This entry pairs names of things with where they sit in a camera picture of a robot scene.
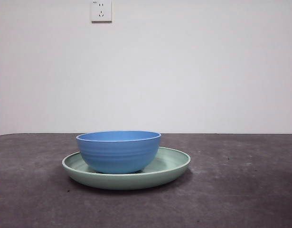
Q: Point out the green round plate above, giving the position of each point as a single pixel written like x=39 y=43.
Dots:
x=126 y=181

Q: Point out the white wall power socket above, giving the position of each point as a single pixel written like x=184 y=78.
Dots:
x=101 y=12

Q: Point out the blue ribbed bowl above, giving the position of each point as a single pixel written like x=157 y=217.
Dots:
x=118 y=154

